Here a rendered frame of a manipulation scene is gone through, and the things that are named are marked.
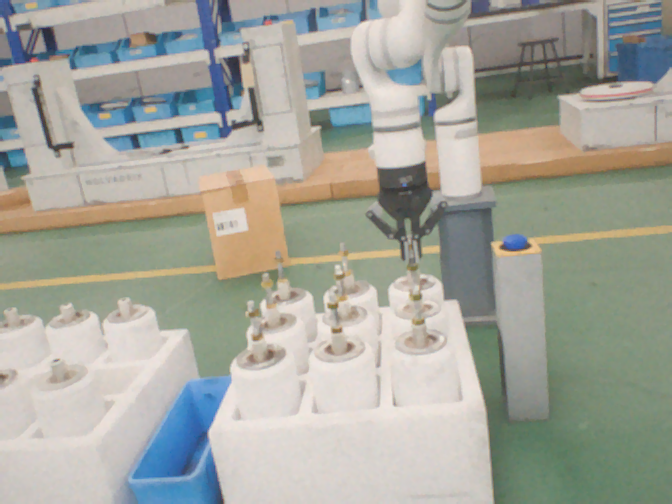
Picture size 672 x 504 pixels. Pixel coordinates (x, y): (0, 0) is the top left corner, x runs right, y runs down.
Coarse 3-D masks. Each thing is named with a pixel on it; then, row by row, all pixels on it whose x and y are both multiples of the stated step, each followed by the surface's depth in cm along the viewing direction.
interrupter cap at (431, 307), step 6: (408, 300) 108; (426, 300) 107; (432, 300) 106; (396, 306) 106; (402, 306) 106; (408, 306) 106; (426, 306) 105; (432, 306) 104; (438, 306) 104; (396, 312) 104; (402, 312) 104; (408, 312) 104; (426, 312) 102; (432, 312) 102; (438, 312) 102; (402, 318) 102; (408, 318) 101
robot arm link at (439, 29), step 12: (468, 0) 120; (432, 12) 122; (444, 12) 120; (456, 12) 121; (468, 12) 124; (432, 24) 124; (444, 24) 123; (456, 24) 124; (432, 36) 128; (444, 36) 126; (432, 48) 131; (432, 60) 134; (432, 72) 137; (432, 84) 140; (444, 84) 140
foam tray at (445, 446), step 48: (384, 336) 113; (384, 384) 98; (240, 432) 91; (288, 432) 91; (336, 432) 90; (384, 432) 90; (432, 432) 89; (480, 432) 89; (240, 480) 94; (288, 480) 93; (336, 480) 93; (384, 480) 92; (432, 480) 92; (480, 480) 91
